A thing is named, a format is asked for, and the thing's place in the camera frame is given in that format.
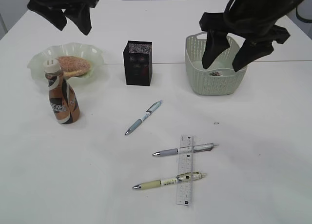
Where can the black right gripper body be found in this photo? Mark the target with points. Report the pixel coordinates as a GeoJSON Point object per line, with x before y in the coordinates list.
{"type": "Point", "coordinates": [251, 19]}

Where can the blue grey ballpoint pen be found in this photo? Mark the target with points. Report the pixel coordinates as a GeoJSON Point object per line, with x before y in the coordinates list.
{"type": "Point", "coordinates": [139, 121]}

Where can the paper piece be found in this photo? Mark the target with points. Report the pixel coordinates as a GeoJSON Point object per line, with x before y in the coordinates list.
{"type": "Point", "coordinates": [216, 73]}

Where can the round sugared bread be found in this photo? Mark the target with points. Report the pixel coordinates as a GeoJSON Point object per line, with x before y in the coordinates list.
{"type": "Point", "coordinates": [73, 66]}

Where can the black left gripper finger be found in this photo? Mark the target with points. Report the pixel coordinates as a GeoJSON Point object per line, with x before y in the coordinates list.
{"type": "Point", "coordinates": [79, 14]}
{"type": "Point", "coordinates": [54, 16]}

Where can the pink pencil sharpener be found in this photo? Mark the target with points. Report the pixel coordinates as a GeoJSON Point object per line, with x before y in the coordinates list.
{"type": "Point", "coordinates": [145, 72]}

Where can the pale green wavy plate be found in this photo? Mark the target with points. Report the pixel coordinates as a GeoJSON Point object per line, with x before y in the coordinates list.
{"type": "Point", "coordinates": [87, 52]}

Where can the beige ballpoint pen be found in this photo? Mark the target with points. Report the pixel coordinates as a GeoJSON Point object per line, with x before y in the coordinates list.
{"type": "Point", "coordinates": [182, 178]}

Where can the clear plastic ruler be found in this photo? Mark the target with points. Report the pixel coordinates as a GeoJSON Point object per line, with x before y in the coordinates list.
{"type": "Point", "coordinates": [184, 191]}

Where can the pale green woven basket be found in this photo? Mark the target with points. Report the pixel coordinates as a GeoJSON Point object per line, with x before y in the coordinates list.
{"type": "Point", "coordinates": [200, 80]}

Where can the brown coffee bottle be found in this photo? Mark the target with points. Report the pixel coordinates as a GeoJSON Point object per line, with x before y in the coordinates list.
{"type": "Point", "coordinates": [62, 97]}

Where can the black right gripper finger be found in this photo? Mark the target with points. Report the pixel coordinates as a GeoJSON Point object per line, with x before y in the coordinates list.
{"type": "Point", "coordinates": [216, 43]}
{"type": "Point", "coordinates": [250, 51]}

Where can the black mesh pen holder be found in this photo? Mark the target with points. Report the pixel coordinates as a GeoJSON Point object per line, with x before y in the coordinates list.
{"type": "Point", "coordinates": [136, 55]}

